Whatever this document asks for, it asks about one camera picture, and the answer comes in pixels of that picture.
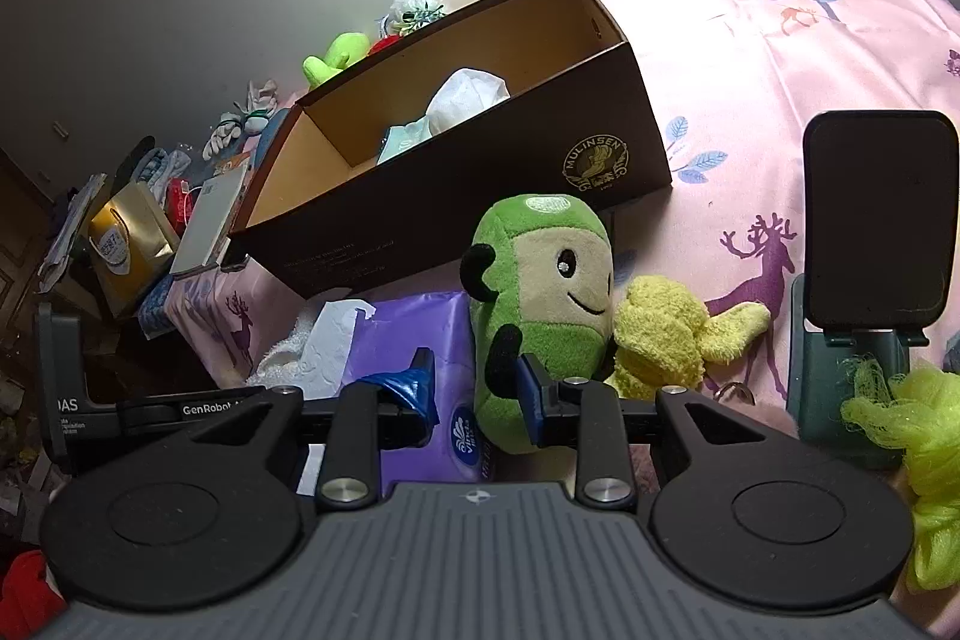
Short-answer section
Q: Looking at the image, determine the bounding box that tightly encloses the teal tissue packet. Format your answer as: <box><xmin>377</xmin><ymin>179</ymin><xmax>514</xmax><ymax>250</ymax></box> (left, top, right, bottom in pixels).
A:
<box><xmin>375</xmin><ymin>115</ymin><xmax>434</xmax><ymax>166</ymax></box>

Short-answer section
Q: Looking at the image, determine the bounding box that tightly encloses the pink printed bed sheet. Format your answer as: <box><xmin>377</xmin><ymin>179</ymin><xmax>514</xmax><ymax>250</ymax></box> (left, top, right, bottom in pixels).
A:
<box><xmin>163</xmin><ymin>0</ymin><xmax>960</xmax><ymax>633</ymax></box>

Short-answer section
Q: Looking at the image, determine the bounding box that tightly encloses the green phone stand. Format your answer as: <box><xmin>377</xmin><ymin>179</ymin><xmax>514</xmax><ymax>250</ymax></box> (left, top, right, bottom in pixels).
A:
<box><xmin>786</xmin><ymin>275</ymin><xmax>951</xmax><ymax>470</ymax></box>

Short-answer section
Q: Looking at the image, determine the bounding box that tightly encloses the white glove bundle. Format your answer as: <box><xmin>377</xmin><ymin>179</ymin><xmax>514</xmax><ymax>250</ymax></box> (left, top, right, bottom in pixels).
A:
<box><xmin>244</xmin><ymin>80</ymin><xmax>281</xmax><ymax>118</ymax></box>
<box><xmin>202</xmin><ymin>111</ymin><xmax>267</xmax><ymax>158</ymax></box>

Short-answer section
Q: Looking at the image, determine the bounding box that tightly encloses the purple tissue pack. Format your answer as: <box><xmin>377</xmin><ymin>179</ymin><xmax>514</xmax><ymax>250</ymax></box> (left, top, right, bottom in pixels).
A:
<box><xmin>341</xmin><ymin>291</ymin><xmax>497</xmax><ymax>483</ymax></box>

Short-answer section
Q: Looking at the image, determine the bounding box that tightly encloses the yellow-green plush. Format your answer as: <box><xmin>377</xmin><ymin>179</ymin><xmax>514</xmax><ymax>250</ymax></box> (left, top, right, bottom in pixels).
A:
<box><xmin>840</xmin><ymin>359</ymin><xmax>960</xmax><ymax>594</ymax></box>

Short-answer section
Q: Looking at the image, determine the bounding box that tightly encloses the red packet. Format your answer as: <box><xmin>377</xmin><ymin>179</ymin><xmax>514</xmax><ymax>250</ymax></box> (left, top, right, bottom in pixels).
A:
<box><xmin>165</xmin><ymin>178</ymin><xmax>197</xmax><ymax>236</ymax></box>

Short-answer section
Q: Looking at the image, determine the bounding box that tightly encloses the stack of white papers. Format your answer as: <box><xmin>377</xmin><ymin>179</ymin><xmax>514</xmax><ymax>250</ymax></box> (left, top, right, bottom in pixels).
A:
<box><xmin>39</xmin><ymin>173</ymin><xmax>107</xmax><ymax>292</ymax></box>

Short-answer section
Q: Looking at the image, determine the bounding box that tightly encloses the gold gift bag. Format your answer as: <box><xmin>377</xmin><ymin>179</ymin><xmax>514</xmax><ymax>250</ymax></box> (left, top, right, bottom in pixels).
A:
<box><xmin>88</xmin><ymin>182</ymin><xmax>182</xmax><ymax>320</ymax></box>

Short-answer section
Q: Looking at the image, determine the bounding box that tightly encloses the blue glasses case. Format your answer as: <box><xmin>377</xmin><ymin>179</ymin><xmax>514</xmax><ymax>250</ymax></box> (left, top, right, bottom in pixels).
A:
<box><xmin>252</xmin><ymin>111</ymin><xmax>291</xmax><ymax>169</ymax></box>

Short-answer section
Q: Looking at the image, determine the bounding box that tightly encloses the white tissue sheet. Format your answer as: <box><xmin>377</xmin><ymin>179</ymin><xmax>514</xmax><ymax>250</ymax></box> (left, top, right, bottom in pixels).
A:
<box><xmin>300</xmin><ymin>299</ymin><xmax>376</xmax><ymax>401</ymax></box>

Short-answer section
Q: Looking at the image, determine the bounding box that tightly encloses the green monkey plush toy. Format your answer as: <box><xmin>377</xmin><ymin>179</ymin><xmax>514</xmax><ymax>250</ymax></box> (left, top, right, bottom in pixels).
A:
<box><xmin>461</xmin><ymin>194</ymin><xmax>616</xmax><ymax>457</ymax></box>

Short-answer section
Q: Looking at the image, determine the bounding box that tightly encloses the white plush in box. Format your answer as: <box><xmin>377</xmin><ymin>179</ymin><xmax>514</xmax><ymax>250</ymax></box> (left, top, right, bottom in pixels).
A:
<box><xmin>425</xmin><ymin>68</ymin><xmax>511</xmax><ymax>136</ymax></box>

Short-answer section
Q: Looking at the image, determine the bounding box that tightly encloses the lime green plush toy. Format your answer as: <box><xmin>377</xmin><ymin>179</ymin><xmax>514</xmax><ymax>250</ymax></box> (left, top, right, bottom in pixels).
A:
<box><xmin>302</xmin><ymin>32</ymin><xmax>371</xmax><ymax>89</ymax></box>

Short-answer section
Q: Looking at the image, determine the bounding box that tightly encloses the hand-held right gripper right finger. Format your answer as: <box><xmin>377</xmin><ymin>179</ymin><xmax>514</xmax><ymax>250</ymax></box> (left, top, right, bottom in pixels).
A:
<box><xmin>516</xmin><ymin>352</ymin><xmax>797</xmax><ymax>510</ymax></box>

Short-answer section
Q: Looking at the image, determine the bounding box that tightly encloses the brown cardboard box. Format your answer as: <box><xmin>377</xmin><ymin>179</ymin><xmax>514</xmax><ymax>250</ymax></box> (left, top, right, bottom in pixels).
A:
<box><xmin>225</xmin><ymin>0</ymin><xmax>674</xmax><ymax>302</ymax></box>

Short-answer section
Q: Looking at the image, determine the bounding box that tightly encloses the white panda plush toy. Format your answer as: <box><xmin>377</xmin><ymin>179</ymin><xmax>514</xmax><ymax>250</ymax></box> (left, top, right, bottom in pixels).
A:
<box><xmin>382</xmin><ymin>0</ymin><xmax>449</xmax><ymax>38</ymax></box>

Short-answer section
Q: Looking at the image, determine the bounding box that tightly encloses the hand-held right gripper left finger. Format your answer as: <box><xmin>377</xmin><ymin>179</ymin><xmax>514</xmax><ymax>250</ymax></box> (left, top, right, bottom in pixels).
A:
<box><xmin>187</xmin><ymin>347</ymin><xmax>440</xmax><ymax>512</ymax></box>

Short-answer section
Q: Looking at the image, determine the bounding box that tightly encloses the yellow plush toy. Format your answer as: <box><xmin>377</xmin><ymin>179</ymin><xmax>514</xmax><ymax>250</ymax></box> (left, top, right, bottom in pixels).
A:
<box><xmin>604</xmin><ymin>276</ymin><xmax>773</xmax><ymax>402</ymax></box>

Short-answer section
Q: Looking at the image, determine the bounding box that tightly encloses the red cloth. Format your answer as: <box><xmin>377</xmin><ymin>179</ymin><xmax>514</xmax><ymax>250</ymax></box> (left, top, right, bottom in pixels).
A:
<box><xmin>0</xmin><ymin>550</ymin><xmax>68</xmax><ymax>640</ymax></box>

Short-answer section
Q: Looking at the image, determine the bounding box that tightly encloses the white fluffy plush toy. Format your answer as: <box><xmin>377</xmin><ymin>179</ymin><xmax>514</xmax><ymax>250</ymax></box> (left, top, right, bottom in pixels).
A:
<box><xmin>246</xmin><ymin>310</ymin><xmax>316</xmax><ymax>390</ymax></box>

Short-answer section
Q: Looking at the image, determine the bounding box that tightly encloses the white flat box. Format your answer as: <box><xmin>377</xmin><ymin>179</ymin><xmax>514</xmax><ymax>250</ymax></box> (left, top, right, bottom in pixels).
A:
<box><xmin>170</xmin><ymin>164</ymin><xmax>249</xmax><ymax>277</ymax></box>

